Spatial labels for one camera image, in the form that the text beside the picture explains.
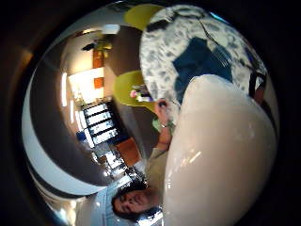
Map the the person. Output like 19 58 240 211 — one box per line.
111 147 171 224

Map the yellow-green chair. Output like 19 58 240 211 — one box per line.
123 3 165 32
112 69 158 113

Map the blue cloth napkin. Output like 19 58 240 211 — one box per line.
171 37 234 105

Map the white glossy bowl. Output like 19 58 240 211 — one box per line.
162 73 279 226

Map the white ceiling lamp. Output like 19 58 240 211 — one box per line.
101 24 121 35

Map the orange cabinet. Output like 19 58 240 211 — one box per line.
114 137 143 168

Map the potted plant in orange pot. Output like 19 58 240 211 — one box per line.
82 34 114 70

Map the bunch of flowers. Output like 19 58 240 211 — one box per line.
129 83 154 104

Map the orange wall panel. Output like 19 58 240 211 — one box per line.
93 76 105 89

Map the silver fork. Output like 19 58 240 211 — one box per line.
198 19 234 69

